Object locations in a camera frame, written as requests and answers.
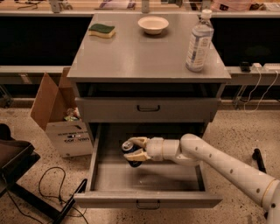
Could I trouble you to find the black cable on floor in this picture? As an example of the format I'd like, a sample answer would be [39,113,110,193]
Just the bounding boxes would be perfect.
[5,166,90,224]

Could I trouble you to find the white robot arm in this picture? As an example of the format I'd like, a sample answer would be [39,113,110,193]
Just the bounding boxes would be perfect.
[122,134,280,224]

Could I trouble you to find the clear plastic water bottle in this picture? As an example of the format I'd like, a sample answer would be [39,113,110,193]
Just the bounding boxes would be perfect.
[185,10,214,72]

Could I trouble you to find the grey drawer cabinet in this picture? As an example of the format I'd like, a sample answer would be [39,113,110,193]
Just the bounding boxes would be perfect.
[68,13,230,134]

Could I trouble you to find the black adapter on ledge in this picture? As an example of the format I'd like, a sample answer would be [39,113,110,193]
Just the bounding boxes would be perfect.
[240,62,251,73]

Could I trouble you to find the black stand leg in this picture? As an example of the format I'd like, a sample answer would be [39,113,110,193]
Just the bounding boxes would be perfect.
[252,149,266,172]

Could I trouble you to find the cardboard box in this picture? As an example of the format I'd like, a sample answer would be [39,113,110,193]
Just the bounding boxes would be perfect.
[31,67,92,158]

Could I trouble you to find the white bowl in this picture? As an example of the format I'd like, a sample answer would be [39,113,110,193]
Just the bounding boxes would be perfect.
[137,16,169,35]

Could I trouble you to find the green yellow sponge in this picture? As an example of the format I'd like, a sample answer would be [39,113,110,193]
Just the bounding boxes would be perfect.
[88,24,116,39]

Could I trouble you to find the white power strip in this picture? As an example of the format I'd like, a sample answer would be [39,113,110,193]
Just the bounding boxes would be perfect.
[253,63,280,72]

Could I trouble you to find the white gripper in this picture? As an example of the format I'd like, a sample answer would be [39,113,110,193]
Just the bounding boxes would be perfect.
[124,136,164,162]

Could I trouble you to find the snack bags in box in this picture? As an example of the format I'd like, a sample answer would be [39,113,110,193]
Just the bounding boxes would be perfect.
[64,108,81,122]

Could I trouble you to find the blue pepsi can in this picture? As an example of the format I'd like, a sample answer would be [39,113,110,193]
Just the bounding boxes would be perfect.
[122,141,142,168]

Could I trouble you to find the closed grey upper drawer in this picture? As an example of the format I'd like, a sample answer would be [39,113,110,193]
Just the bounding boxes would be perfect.
[75,97,220,123]

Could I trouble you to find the open grey bottom drawer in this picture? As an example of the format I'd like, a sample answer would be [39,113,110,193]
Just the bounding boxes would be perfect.
[74,122,222,210]

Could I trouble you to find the black chair base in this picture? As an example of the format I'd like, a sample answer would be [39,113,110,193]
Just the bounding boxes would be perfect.
[0,123,89,224]

